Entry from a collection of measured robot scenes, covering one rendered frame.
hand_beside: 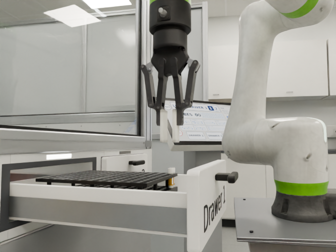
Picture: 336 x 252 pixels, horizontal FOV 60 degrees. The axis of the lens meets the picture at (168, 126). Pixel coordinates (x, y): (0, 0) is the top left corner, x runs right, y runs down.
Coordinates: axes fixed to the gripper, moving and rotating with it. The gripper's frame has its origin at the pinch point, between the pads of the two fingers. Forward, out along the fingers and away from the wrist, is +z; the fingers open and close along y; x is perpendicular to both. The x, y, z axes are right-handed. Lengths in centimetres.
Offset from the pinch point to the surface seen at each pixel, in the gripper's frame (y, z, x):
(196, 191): 10.5, 9.9, -21.1
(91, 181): -9.2, 10.2, -15.5
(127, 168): -21.1, 11.6, 22.7
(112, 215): -2.9, 14.5, -19.5
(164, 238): -53, 75, 152
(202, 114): -10, -11, 87
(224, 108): -1, -15, 102
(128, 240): -22.7, 34.8, 27.5
